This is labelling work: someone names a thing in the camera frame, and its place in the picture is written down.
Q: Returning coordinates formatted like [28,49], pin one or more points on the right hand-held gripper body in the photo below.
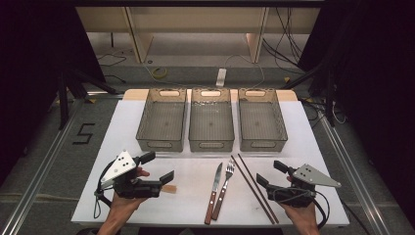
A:
[310,176]

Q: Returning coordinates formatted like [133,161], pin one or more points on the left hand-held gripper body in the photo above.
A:
[122,166]

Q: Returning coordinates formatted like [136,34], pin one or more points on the dark brown chopstick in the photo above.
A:
[258,188]
[253,190]

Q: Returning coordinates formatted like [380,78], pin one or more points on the grey translucent plastic basket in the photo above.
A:
[261,120]
[161,120]
[211,120]

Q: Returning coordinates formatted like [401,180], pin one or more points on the person's left hand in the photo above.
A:
[125,205]

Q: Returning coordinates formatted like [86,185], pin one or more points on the person's right hand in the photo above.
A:
[303,215]

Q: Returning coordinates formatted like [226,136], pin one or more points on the black metal stand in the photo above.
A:
[62,98]
[330,98]

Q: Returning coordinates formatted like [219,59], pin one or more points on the white power strip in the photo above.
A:
[221,77]

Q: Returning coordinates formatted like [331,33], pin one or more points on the black curtain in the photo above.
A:
[32,65]
[375,81]

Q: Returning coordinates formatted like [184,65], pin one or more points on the light wooden shelf unit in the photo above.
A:
[195,19]

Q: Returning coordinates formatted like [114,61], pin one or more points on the aluminium floor rail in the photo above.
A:
[36,186]
[355,182]

